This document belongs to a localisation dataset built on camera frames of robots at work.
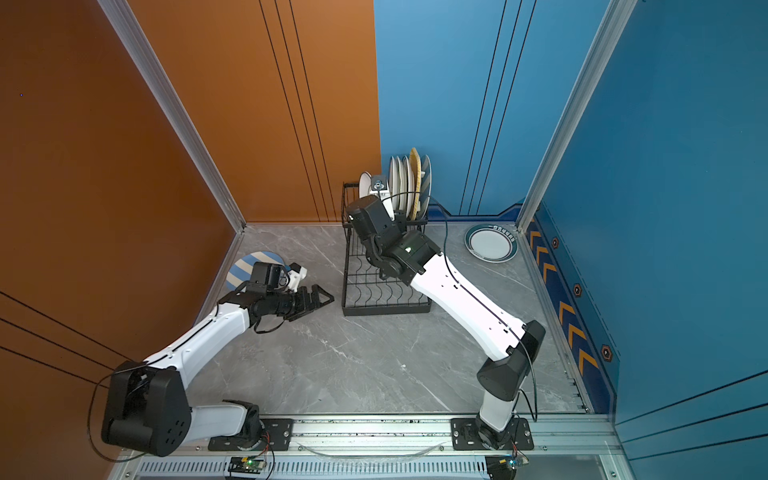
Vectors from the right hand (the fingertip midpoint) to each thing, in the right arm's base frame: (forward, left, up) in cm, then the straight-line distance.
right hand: (384, 212), depth 71 cm
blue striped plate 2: (+18, -11, -6) cm, 22 cm away
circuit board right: (-46, -28, -39) cm, 66 cm away
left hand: (-9, +18, -25) cm, 32 cm away
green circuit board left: (-46, +33, -39) cm, 69 cm away
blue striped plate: (+10, +53, -36) cm, 65 cm away
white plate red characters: (+12, -6, -3) cm, 14 cm away
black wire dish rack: (+1, +8, -36) cm, 37 cm away
